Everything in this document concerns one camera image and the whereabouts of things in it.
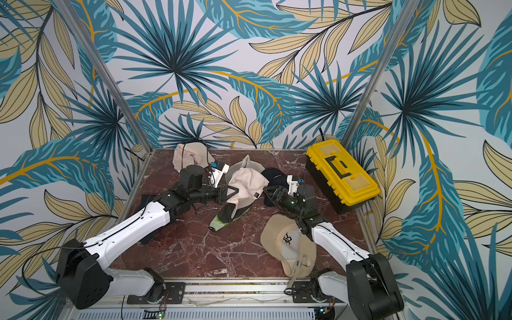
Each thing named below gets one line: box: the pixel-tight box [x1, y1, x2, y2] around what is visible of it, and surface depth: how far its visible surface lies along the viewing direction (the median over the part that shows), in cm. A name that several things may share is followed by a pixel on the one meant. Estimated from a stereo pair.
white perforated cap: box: [225, 154, 270, 193], surface depth 83 cm
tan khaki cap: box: [260, 214, 318, 289], surface depth 84 cm
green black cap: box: [208, 202, 252, 232], surface depth 92 cm
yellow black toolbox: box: [305, 138, 381, 215], surface depth 91 cm
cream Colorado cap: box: [226, 168, 270, 205], surface depth 82 cm
